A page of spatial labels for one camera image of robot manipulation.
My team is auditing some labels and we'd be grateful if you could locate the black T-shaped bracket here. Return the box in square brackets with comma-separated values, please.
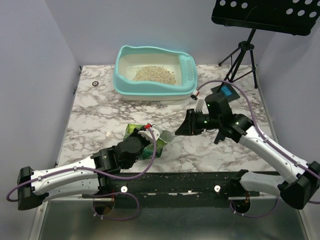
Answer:
[214, 131, 226, 145]

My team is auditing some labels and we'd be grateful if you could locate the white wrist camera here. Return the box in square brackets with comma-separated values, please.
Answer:
[138, 123, 163, 143]
[190, 90, 205, 113]

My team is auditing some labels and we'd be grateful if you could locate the teal and white litter box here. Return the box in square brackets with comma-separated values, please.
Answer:
[113, 45, 198, 101]

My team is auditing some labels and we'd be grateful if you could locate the beige cat litter pile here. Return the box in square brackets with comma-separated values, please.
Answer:
[133, 66, 177, 85]

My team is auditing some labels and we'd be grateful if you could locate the green cat litter bag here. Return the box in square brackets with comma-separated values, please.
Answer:
[123, 124, 174, 160]

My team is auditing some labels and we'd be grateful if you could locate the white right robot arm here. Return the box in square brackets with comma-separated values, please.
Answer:
[175, 93, 320, 210]

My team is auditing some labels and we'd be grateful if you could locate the black plate with blue block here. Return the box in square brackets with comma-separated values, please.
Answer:
[210, 84, 240, 103]

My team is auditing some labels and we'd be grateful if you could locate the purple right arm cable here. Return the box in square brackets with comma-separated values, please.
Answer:
[194, 79, 320, 181]

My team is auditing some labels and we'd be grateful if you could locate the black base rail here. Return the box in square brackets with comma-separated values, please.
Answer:
[95, 170, 262, 209]

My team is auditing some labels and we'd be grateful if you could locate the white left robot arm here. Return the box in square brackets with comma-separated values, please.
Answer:
[17, 129, 160, 211]

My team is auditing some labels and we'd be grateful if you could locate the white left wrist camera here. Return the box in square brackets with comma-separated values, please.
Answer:
[138, 123, 163, 143]

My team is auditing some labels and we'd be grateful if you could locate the black music stand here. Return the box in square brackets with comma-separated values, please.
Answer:
[211, 0, 320, 88]

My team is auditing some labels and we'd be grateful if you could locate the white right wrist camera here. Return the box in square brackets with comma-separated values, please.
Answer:
[190, 90, 205, 113]

